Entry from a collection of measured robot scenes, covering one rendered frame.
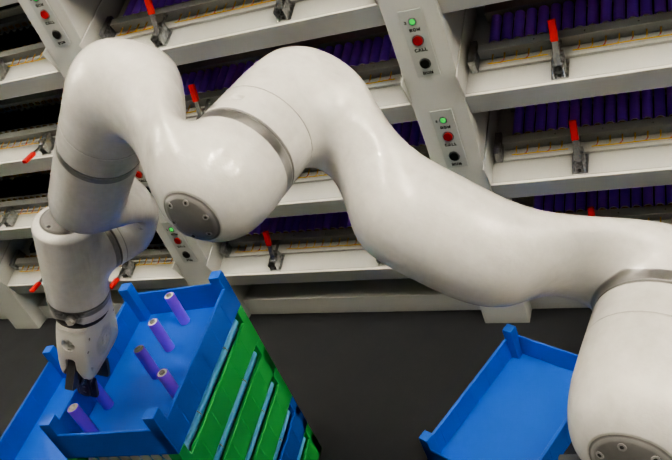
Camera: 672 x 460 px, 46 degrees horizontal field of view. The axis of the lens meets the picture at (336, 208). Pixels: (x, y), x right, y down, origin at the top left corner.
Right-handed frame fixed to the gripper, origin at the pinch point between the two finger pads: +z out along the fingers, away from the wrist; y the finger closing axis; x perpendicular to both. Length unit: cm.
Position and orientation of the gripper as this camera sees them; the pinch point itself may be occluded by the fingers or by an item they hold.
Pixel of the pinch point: (93, 375)
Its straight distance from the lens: 128.2
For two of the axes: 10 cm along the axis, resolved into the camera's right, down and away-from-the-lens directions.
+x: -9.8, -1.9, 1.0
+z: -0.8, 7.6, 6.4
